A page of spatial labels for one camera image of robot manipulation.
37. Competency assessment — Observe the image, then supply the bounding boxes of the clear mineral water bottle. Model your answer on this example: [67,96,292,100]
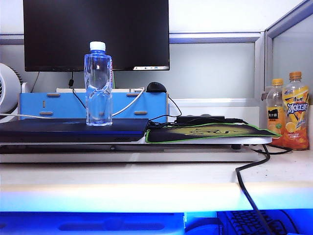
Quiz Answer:
[84,41,113,127]

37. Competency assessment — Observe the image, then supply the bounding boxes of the white laptop stand board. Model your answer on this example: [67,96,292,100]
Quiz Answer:
[0,136,273,163]

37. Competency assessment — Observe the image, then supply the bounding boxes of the dark closed laptop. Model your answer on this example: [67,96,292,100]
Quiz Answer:
[0,118,150,143]

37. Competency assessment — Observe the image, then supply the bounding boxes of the small orange juice bottle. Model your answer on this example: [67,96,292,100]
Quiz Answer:
[266,78,286,140]

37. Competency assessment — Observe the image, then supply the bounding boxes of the large iced tea bottle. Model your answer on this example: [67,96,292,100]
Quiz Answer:
[281,71,311,151]

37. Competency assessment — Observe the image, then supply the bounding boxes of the black green-edged mouse pad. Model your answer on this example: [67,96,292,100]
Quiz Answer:
[145,122,283,144]

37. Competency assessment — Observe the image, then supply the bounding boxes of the black computer mouse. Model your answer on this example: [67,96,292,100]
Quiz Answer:
[146,82,168,94]

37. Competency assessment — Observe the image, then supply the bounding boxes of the black power adapter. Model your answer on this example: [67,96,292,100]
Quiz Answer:
[176,115,225,124]

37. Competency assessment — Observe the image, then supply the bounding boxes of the blue wooden monitor riser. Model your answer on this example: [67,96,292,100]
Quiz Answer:
[19,87,170,123]

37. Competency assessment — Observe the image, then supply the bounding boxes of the black computer monitor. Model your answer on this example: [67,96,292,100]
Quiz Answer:
[23,0,170,72]

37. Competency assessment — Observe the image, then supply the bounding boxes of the black keyboard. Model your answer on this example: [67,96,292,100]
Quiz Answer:
[217,210,301,235]

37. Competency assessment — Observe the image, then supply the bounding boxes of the white desk fan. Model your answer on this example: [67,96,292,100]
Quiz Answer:
[0,62,22,123]

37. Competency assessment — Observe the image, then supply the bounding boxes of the thin black mouse cable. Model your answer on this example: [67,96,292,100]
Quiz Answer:
[148,94,183,129]

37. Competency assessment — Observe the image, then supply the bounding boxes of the white cable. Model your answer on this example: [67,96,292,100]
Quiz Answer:
[0,87,146,119]

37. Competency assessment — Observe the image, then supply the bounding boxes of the thin black monitor cable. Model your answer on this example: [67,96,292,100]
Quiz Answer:
[69,71,100,118]

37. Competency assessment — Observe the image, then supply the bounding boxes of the thick black power cable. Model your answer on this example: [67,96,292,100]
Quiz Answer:
[236,143,277,235]

